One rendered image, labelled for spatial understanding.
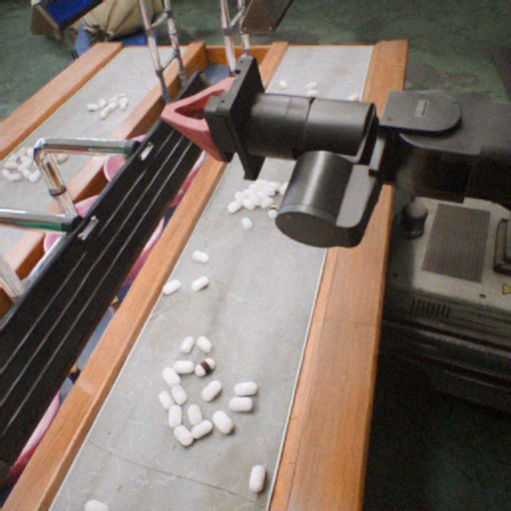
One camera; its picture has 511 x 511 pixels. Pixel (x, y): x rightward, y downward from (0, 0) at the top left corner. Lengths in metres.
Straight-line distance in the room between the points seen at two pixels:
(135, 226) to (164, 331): 0.35
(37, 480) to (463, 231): 1.19
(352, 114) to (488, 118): 0.10
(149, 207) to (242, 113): 0.22
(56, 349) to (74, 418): 0.34
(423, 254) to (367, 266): 0.47
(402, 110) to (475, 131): 0.05
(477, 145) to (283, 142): 0.15
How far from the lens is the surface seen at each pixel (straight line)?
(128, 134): 1.43
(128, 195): 0.58
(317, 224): 0.36
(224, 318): 0.87
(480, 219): 1.51
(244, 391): 0.76
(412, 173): 0.40
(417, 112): 0.39
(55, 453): 0.80
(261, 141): 0.42
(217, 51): 1.97
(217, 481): 0.73
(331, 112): 0.41
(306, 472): 0.70
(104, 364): 0.84
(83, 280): 0.51
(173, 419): 0.76
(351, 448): 0.71
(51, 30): 1.39
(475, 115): 0.40
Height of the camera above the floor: 1.42
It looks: 45 degrees down
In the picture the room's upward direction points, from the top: 9 degrees counter-clockwise
